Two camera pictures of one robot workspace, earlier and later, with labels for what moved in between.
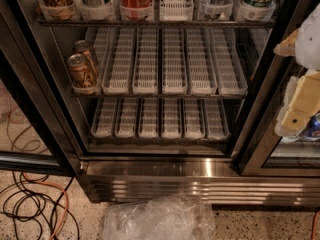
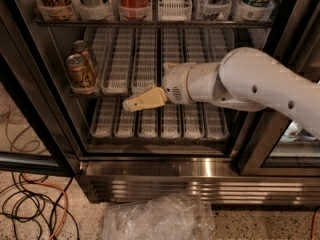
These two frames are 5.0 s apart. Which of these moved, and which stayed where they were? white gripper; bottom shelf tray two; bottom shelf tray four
Moved: white gripper
Stayed: bottom shelf tray two; bottom shelf tray four
